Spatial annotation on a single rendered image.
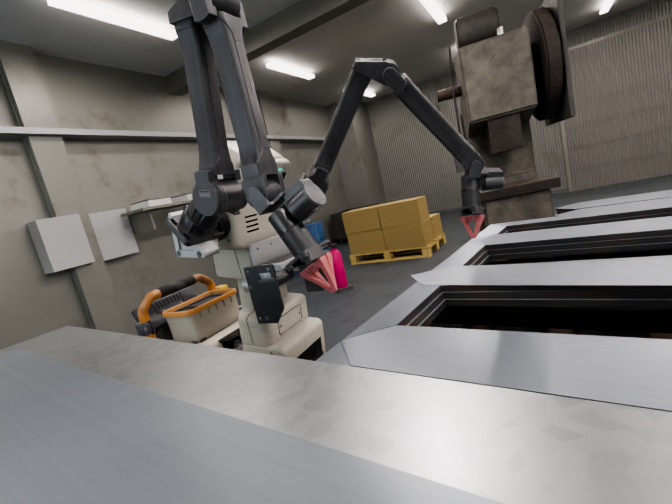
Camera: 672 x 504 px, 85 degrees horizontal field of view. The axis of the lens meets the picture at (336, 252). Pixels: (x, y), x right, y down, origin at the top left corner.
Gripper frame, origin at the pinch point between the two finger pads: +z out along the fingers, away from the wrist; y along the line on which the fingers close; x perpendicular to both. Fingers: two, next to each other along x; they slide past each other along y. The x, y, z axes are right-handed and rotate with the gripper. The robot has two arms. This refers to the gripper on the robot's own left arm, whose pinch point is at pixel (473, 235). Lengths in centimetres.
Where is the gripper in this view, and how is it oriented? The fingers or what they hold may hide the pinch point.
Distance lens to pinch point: 128.4
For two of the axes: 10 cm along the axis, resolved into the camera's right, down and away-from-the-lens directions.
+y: 6.0, -0.1, 8.0
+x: -8.0, 0.6, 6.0
